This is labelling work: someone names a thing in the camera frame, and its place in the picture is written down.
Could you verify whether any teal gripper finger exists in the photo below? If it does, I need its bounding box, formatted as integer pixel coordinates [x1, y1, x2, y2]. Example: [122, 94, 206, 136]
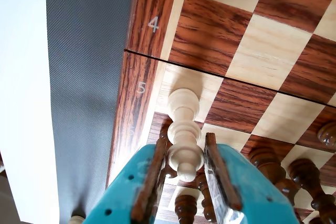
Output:
[203, 132, 302, 224]
[82, 136, 168, 224]

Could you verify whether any white wooden queen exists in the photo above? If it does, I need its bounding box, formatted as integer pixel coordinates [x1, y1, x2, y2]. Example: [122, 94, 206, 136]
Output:
[166, 88, 205, 183]

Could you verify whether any white wooden chess piece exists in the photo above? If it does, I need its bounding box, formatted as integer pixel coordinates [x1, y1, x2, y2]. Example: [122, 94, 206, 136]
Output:
[69, 215, 86, 224]

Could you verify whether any dark wooden bishop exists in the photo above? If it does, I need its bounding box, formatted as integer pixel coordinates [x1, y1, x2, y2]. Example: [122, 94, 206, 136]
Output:
[287, 158, 336, 224]

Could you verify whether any dark wooden king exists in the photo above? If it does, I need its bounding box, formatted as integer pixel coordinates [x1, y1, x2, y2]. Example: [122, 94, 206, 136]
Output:
[174, 194, 197, 224]

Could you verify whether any dark grey mat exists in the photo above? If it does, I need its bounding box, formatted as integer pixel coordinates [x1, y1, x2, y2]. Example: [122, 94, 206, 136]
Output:
[45, 0, 137, 224]

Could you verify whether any wooden chessboard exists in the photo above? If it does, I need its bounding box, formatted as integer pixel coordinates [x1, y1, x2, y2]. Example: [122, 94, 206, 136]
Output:
[106, 0, 336, 224]

